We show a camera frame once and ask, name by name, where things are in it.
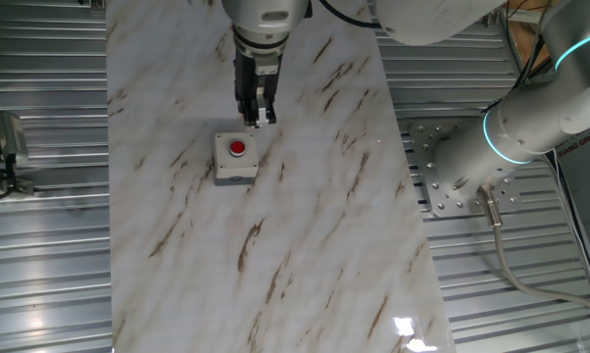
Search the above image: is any marble pattern sheet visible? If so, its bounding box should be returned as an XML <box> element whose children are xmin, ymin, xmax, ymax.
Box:
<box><xmin>105</xmin><ymin>0</ymin><xmax>457</xmax><ymax>353</ymax></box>

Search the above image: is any grey box with red button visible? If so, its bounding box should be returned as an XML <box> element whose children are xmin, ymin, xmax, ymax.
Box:
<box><xmin>213</xmin><ymin>130</ymin><xmax>261</xmax><ymax>187</ymax></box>

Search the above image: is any brown wooden board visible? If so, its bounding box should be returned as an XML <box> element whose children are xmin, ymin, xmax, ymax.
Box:
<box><xmin>505</xmin><ymin>0</ymin><xmax>554</xmax><ymax>75</ymax></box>

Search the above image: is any long black gripper cable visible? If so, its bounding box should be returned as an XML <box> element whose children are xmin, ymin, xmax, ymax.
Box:
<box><xmin>317</xmin><ymin>0</ymin><xmax>379</xmax><ymax>28</ymax></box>

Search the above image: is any grey cable with metal connector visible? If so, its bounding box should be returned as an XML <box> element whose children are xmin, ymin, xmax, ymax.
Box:
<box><xmin>474</xmin><ymin>184</ymin><xmax>590</xmax><ymax>320</ymax></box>

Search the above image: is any black base cable bundle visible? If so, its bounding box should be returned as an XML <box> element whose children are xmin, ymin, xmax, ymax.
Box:
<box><xmin>480</xmin><ymin>0</ymin><xmax>559</xmax><ymax>114</ymax></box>

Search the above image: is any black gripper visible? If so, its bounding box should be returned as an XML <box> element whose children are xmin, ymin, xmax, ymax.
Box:
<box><xmin>232</xmin><ymin>48</ymin><xmax>281</xmax><ymax>129</ymax></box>

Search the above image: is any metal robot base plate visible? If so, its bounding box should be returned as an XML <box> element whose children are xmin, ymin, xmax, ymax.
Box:
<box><xmin>408</xmin><ymin>120</ymin><xmax>521</xmax><ymax>219</ymax></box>

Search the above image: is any white printed poster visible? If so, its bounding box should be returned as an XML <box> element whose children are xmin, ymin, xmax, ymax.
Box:
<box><xmin>552</xmin><ymin>125</ymin><xmax>590</xmax><ymax>305</ymax></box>

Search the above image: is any exterior camera on metal mount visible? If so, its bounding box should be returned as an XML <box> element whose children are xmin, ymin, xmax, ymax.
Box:
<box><xmin>0</xmin><ymin>110</ymin><xmax>35</xmax><ymax>200</ymax></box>

